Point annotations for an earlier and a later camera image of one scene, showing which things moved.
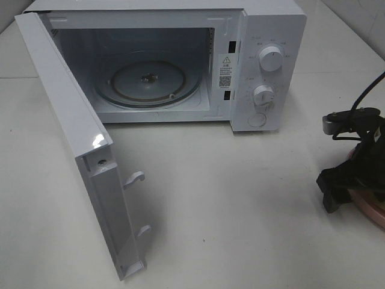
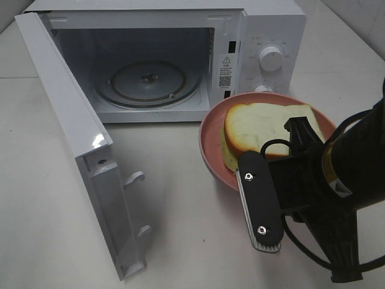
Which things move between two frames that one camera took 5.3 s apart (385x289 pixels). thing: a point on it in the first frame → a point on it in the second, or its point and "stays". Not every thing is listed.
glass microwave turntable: x=149 y=84 stays
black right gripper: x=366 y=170 → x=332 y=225
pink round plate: x=369 y=205 → x=209 y=136
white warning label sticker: x=226 y=71 stays
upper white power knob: x=271 y=58 stays
